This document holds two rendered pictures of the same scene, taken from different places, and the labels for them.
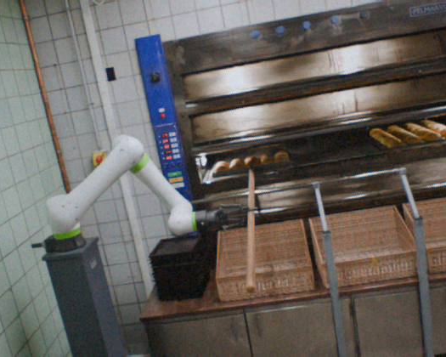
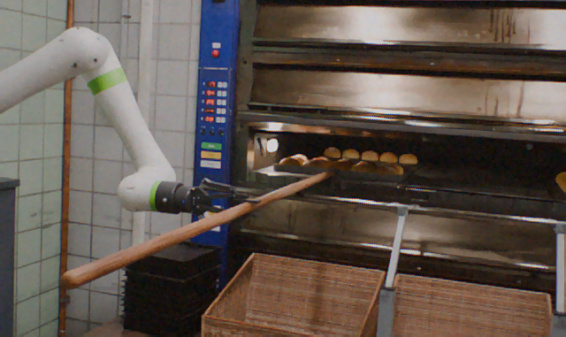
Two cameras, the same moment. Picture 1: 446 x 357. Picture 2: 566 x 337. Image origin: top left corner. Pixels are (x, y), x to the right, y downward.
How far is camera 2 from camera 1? 0.86 m
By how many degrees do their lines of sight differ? 14
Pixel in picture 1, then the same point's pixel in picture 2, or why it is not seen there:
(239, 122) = (325, 91)
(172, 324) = not seen: outside the picture
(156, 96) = (214, 23)
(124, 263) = not seen: hidden behind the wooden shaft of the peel
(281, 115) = (393, 94)
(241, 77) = (344, 22)
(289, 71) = (420, 27)
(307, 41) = not seen: outside the picture
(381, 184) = (535, 251)
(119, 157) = (53, 50)
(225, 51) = not seen: outside the picture
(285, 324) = not seen: outside the picture
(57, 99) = (87, 0)
